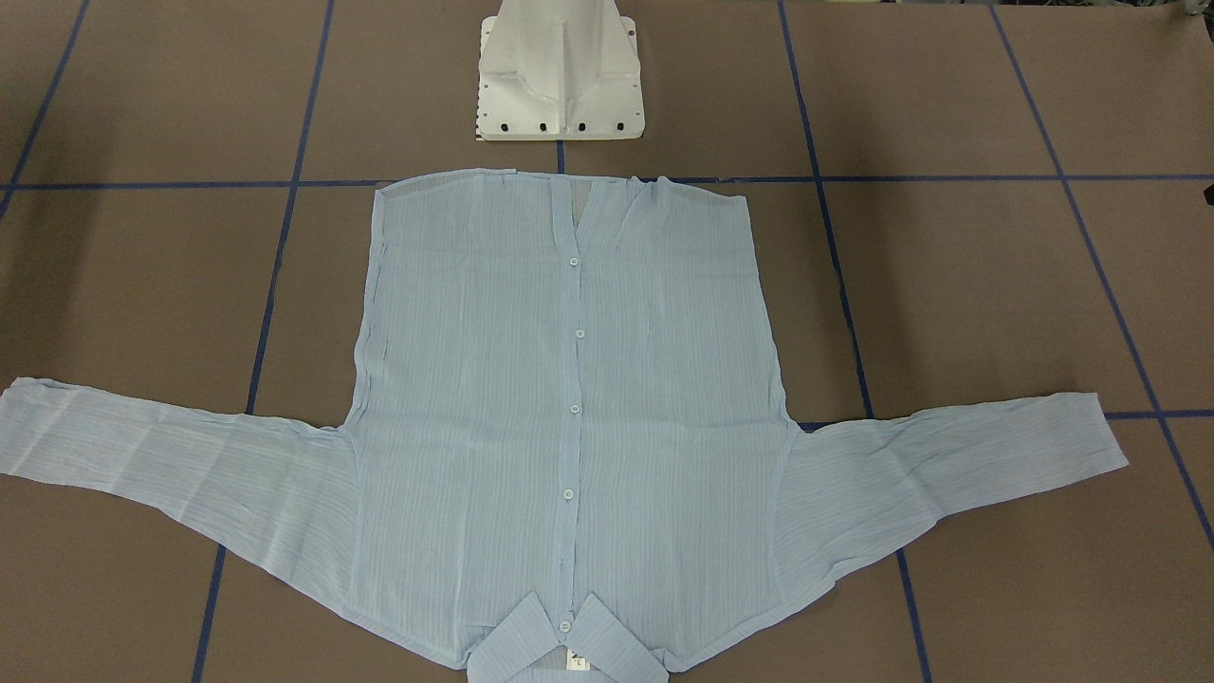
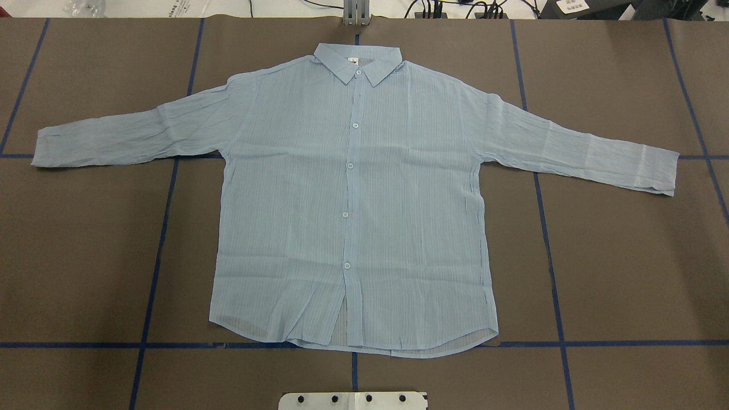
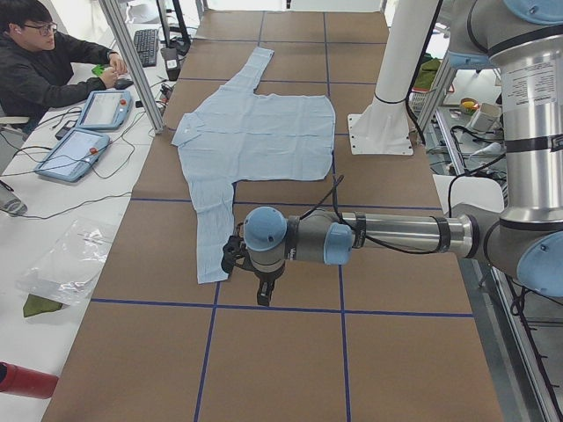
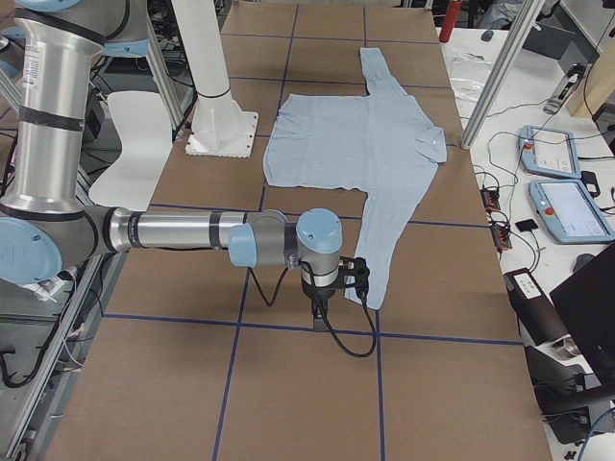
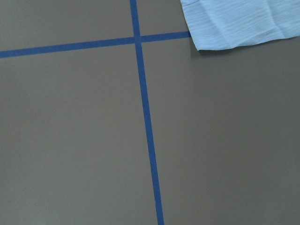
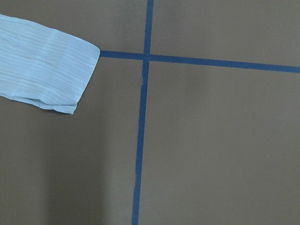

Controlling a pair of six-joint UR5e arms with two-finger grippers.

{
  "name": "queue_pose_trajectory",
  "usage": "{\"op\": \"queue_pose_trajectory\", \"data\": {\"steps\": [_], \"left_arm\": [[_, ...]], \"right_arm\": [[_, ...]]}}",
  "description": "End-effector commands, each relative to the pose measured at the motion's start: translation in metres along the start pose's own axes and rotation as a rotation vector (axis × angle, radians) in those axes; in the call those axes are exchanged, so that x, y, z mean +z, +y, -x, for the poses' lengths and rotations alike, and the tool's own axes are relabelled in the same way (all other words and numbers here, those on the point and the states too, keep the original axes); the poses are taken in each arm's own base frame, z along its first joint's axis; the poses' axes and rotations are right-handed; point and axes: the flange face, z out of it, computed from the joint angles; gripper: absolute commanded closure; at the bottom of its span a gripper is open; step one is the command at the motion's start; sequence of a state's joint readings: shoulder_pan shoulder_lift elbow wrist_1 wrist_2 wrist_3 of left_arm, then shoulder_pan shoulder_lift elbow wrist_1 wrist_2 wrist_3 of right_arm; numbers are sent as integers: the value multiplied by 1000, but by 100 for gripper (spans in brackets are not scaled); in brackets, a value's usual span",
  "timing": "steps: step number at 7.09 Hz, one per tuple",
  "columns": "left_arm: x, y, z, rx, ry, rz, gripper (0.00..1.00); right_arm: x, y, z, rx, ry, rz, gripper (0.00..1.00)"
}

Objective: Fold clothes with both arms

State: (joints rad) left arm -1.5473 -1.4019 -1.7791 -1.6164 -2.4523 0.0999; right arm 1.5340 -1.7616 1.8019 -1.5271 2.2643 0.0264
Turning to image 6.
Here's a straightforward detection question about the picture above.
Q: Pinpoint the light blue striped shirt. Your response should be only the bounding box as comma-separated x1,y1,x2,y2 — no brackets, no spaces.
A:
0,15,100,114

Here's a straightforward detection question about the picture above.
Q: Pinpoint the brown paper table mat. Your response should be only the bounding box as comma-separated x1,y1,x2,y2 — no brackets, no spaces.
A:
0,0,300,225

